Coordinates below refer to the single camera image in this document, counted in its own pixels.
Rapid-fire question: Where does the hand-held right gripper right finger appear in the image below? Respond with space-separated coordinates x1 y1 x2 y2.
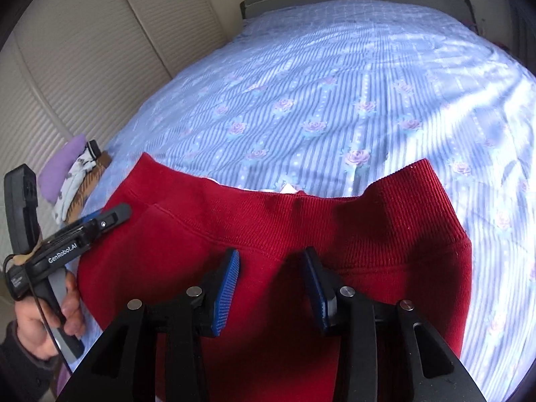
302 246 488 402

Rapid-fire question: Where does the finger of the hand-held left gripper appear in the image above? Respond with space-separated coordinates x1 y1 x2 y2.
63 203 132 239

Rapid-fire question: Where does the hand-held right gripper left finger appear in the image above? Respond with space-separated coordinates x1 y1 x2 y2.
56 248 241 402

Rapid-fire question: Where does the red cartoon print sweatshirt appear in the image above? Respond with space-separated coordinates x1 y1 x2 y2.
76 152 473 402

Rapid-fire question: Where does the person's left forearm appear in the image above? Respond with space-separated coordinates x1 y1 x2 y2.
0 320 63 402

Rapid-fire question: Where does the person's left hand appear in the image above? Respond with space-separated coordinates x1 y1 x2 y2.
14 271 86 361

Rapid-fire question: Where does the folded brown plaid garment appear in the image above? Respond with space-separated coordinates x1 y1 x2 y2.
65 153 113 223

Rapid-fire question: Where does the folded white printed garment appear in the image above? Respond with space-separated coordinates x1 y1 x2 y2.
52 140 102 224

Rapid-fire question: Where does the folded purple garment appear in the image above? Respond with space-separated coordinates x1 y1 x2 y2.
40 135 87 206

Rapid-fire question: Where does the cream louvered wardrobe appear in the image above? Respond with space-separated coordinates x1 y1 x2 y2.
0 0 248 260

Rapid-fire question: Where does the blue floral striped bedsheet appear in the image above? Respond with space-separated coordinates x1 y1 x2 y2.
79 0 536 399

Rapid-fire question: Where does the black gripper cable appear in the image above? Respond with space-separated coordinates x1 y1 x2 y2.
2 255 74 375

